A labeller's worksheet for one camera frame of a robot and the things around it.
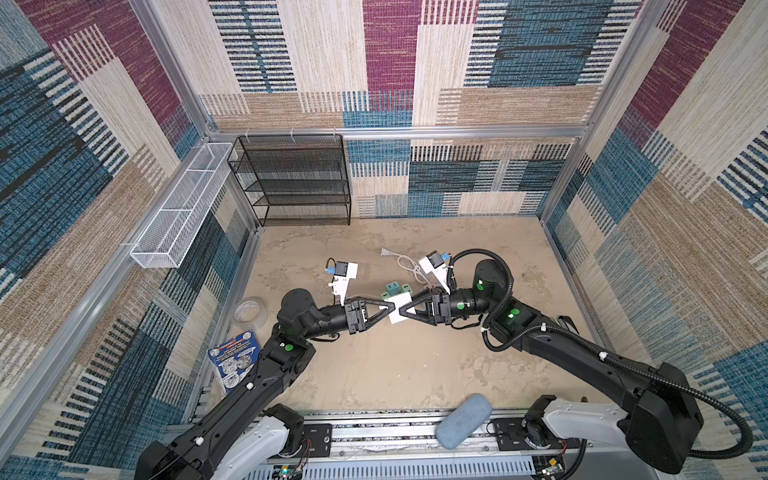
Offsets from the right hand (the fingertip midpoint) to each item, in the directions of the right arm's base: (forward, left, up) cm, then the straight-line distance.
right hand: (403, 317), depth 64 cm
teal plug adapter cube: (+20, +1, -22) cm, 30 cm away
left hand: (+1, +2, +2) cm, 3 cm away
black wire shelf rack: (+59, +35, -9) cm, 70 cm away
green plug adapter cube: (+20, -3, -22) cm, 30 cm away
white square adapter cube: (+2, +1, +3) cm, 4 cm away
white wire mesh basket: (+19, +54, +6) cm, 58 cm away
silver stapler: (+9, -50, -26) cm, 57 cm away
